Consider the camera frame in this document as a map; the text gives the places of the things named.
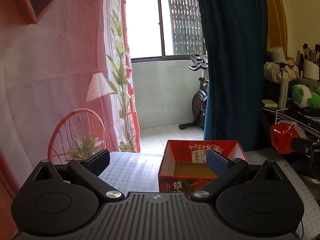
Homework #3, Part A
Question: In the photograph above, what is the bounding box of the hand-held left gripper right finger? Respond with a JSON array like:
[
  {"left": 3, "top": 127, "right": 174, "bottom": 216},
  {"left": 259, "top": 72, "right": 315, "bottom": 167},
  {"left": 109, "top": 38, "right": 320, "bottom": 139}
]
[{"left": 191, "top": 150, "right": 283, "bottom": 202}]

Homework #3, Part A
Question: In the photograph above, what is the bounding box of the white brush holder cup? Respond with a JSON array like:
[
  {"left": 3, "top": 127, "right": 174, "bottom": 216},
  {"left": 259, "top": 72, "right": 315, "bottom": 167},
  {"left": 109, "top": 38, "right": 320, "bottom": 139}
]
[{"left": 302, "top": 59, "right": 320, "bottom": 81}]

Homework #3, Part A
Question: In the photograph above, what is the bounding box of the cream cloth bag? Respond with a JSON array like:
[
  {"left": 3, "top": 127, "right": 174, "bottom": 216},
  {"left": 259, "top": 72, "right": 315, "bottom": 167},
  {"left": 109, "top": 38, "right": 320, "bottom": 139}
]
[{"left": 264, "top": 60, "right": 299, "bottom": 82}]

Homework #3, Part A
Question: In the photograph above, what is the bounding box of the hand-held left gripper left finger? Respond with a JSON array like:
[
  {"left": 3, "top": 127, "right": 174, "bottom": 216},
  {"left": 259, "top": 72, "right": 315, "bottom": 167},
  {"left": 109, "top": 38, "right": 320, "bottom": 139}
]
[{"left": 32, "top": 149, "right": 125, "bottom": 201}]

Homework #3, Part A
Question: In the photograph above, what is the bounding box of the dark framed window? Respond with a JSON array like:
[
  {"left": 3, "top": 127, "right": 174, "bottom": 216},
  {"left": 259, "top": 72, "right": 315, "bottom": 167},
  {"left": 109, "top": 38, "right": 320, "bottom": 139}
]
[{"left": 125, "top": 0, "right": 207, "bottom": 64}]

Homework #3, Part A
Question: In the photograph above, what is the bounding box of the red plastic bag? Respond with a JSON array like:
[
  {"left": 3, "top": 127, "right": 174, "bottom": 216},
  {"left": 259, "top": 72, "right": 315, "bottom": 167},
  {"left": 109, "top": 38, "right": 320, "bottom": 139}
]
[{"left": 270, "top": 120, "right": 308, "bottom": 155}]

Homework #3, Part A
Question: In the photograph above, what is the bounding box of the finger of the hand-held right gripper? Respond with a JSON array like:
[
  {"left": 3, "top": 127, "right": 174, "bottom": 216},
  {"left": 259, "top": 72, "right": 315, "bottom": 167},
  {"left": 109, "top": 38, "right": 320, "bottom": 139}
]
[{"left": 291, "top": 137, "right": 320, "bottom": 153}]

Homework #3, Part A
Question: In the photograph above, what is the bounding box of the green white plush toy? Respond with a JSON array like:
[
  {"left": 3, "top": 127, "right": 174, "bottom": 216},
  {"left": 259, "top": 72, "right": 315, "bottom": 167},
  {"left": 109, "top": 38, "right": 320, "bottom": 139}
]
[{"left": 292, "top": 84, "right": 320, "bottom": 109}]

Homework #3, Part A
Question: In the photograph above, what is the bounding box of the plaid bed sheet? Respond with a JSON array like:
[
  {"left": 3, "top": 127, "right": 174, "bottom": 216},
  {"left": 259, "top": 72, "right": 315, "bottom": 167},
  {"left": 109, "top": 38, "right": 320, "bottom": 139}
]
[{"left": 99, "top": 148, "right": 320, "bottom": 233}]

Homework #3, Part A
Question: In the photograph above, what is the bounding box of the white cable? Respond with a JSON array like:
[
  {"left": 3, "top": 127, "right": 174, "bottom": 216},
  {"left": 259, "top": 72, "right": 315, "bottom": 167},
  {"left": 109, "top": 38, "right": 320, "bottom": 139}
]
[{"left": 274, "top": 108, "right": 289, "bottom": 126}]

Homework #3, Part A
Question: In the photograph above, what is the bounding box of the dark teal curtain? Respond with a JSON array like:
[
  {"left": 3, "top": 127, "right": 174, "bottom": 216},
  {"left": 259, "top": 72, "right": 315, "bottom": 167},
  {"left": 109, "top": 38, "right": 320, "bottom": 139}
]
[{"left": 194, "top": 0, "right": 269, "bottom": 153}]

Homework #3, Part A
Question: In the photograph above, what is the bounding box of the dark desk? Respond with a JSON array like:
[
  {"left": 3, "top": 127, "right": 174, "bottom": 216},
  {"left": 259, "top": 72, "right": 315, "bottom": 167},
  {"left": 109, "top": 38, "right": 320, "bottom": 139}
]
[{"left": 260, "top": 77, "right": 320, "bottom": 150}]

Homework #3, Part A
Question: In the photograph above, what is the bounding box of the black exercise bike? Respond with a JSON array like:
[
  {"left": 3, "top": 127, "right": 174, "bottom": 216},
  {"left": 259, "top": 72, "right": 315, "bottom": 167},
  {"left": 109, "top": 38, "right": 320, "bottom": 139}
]
[{"left": 179, "top": 54, "right": 210, "bottom": 130}]

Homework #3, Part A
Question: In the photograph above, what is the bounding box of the red cardboard box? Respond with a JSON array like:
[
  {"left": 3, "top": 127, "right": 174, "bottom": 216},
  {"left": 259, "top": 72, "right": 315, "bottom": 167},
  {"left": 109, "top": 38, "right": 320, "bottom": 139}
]
[{"left": 157, "top": 140, "right": 249, "bottom": 193}]

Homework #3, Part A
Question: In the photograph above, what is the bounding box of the printed pink curtain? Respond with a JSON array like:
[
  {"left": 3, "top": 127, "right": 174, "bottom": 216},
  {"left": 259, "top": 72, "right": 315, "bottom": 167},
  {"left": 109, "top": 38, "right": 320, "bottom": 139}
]
[{"left": 0, "top": 0, "right": 142, "bottom": 233}]

